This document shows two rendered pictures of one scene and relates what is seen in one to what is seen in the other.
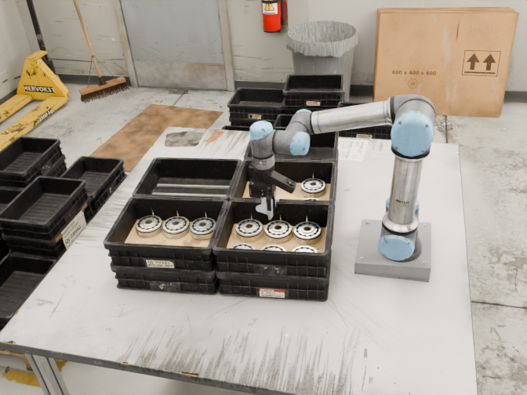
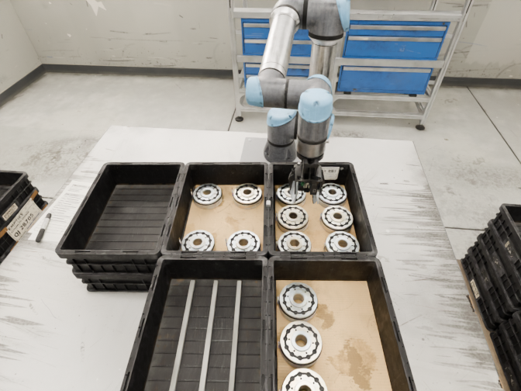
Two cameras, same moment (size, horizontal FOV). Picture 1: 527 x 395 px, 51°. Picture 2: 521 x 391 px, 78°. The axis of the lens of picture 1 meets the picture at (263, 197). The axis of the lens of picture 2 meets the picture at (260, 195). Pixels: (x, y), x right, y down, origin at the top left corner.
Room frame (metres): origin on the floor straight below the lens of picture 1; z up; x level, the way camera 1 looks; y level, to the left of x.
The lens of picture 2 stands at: (1.83, 0.62, 1.67)
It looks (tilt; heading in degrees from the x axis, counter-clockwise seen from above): 45 degrees down; 261
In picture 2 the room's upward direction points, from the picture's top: 2 degrees counter-clockwise
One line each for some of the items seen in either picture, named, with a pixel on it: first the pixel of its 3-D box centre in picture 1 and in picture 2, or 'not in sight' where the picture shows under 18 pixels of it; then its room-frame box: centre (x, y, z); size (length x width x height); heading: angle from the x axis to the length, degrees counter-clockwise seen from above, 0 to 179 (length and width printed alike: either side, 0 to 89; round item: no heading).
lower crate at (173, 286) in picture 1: (174, 255); not in sight; (1.63, 0.36, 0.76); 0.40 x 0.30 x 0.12; 79
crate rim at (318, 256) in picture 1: (274, 227); (315, 205); (1.55, -0.03, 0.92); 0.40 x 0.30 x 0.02; 79
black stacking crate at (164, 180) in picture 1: (190, 189); (205, 339); (1.92, 0.30, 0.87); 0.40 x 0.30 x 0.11; 79
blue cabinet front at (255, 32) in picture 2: not in sight; (286, 57); (1.18, -1.92, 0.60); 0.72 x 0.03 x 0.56; 163
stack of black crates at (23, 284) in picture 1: (16, 300); not in sight; (1.97, 1.25, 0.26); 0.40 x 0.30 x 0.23; 163
